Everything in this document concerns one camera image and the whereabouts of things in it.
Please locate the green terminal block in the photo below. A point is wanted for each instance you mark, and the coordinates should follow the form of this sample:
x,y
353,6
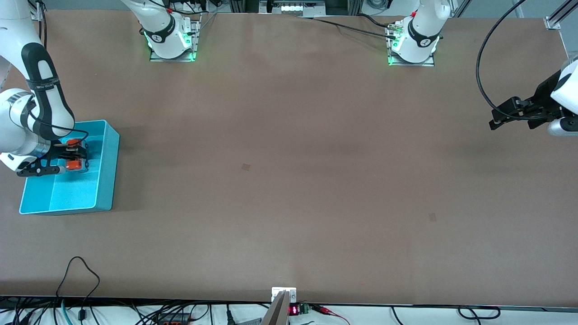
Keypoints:
x,y
304,308

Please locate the grey camera mount bar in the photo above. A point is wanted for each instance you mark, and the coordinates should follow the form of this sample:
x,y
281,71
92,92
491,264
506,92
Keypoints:
x,y
276,311

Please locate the aluminium frame rack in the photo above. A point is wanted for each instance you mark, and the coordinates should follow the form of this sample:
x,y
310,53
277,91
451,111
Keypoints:
x,y
293,6

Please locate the red digit display module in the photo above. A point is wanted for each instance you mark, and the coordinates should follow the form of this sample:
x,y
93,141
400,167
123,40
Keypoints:
x,y
293,310

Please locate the blue plastic box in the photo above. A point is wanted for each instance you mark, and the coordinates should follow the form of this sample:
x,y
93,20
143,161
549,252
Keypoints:
x,y
79,194

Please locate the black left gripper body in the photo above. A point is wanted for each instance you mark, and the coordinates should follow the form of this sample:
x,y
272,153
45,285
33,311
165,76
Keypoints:
x,y
543,97

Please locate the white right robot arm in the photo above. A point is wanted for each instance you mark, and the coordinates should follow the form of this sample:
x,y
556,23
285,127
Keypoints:
x,y
40,90

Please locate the orange toy bus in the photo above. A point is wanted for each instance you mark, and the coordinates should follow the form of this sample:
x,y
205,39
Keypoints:
x,y
74,165

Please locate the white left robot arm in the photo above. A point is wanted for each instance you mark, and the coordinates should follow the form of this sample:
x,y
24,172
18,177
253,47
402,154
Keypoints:
x,y
420,36

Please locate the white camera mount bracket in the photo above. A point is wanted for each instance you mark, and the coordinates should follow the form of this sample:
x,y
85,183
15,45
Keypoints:
x,y
276,292

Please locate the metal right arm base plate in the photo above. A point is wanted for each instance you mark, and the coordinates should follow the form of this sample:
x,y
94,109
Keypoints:
x,y
192,40

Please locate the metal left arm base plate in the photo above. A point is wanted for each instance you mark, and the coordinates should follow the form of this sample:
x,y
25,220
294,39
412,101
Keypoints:
x,y
431,62

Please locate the black power strip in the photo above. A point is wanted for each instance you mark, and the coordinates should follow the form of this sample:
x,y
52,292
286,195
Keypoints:
x,y
174,319

